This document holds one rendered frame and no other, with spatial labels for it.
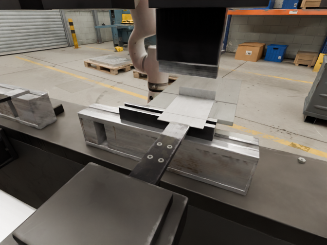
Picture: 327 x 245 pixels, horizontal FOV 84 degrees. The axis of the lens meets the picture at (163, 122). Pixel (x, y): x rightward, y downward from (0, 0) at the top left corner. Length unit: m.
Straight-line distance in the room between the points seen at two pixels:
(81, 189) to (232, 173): 0.26
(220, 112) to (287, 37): 6.39
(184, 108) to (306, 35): 6.41
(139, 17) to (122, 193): 0.54
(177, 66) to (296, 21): 6.44
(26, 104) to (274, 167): 0.65
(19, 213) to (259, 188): 0.38
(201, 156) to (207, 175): 0.05
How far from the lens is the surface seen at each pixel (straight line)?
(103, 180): 0.19
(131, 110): 0.38
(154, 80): 0.71
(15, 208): 0.27
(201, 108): 0.38
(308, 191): 0.47
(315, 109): 2.80
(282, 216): 0.40
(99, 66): 4.64
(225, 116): 0.36
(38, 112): 0.63
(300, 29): 6.71
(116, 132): 0.41
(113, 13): 7.92
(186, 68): 0.31
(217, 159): 0.35
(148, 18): 0.62
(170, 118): 0.33
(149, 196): 0.17
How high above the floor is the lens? 1.17
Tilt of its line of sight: 31 degrees down
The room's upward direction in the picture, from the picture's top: straight up
